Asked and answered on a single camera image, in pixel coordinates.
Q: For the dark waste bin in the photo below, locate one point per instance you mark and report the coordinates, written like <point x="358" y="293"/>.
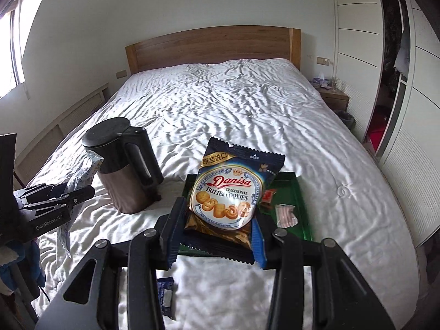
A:
<point x="345" y="118"/>

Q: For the long silver snack packet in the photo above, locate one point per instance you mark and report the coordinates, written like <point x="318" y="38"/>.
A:
<point x="82" y="175"/>

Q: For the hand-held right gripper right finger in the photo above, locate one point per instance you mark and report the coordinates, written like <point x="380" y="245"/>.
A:
<point x="259" y="251"/>

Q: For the window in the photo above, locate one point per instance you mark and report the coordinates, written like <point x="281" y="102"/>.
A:
<point x="8" y="48"/>

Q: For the bed with white sheet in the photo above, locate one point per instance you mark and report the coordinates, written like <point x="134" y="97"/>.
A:
<point x="223" y="110"/>

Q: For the dark blue cookie packet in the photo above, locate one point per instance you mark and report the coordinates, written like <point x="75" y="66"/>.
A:
<point x="223" y="192"/>

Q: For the wooden headboard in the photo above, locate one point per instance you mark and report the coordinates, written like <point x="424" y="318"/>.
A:
<point x="206" y="46"/>

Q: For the black and copper electric kettle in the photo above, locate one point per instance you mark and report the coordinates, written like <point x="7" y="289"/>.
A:
<point x="120" y="165"/>

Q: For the pink snack packet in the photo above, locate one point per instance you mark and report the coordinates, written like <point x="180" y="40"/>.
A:
<point x="285" y="216"/>

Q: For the wall socket plate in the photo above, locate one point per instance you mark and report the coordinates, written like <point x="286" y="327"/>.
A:
<point x="323" y="61"/>
<point x="121" y="73"/>

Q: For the wooden nightstand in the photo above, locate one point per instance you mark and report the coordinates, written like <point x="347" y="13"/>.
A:
<point x="335" y="98"/>

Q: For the hanging clothes in wardrobe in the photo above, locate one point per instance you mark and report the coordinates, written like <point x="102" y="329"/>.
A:
<point x="392" y="41"/>

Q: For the dark blue snack packet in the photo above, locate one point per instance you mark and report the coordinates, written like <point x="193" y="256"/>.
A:
<point x="166" y="292"/>

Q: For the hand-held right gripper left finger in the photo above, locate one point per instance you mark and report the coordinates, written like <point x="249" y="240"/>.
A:
<point x="175" y="237"/>

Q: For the purple tissue box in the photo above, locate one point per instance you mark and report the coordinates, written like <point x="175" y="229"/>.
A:
<point x="319" y="81"/>

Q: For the small red snack packet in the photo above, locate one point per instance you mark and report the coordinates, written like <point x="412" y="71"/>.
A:
<point x="270" y="196"/>

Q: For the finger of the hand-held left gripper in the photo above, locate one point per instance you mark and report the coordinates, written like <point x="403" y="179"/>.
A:
<point x="41" y="192"/>
<point x="68" y="199"/>

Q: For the white wardrobe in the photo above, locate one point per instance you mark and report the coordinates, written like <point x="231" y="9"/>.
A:
<point x="412" y="144"/>

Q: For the green tray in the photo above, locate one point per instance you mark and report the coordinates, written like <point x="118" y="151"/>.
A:
<point x="290" y="192"/>

